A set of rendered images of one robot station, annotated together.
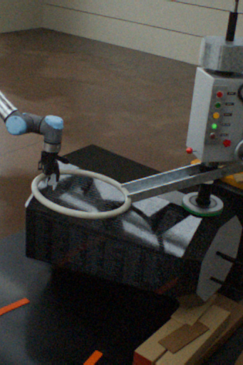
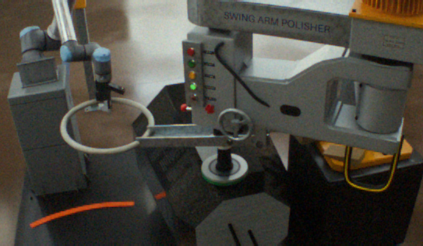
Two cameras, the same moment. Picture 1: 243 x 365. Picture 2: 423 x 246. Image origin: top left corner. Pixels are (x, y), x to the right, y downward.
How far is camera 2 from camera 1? 200 cm
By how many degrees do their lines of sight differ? 37
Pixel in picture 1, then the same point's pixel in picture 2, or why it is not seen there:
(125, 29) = not seen: outside the picture
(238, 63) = (209, 18)
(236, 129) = (223, 95)
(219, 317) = not seen: outside the picture
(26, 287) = (142, 193)
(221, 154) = (213, 120)
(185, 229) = (193, 190)
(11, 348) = (86, 235)
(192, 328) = not seen: outside the picture
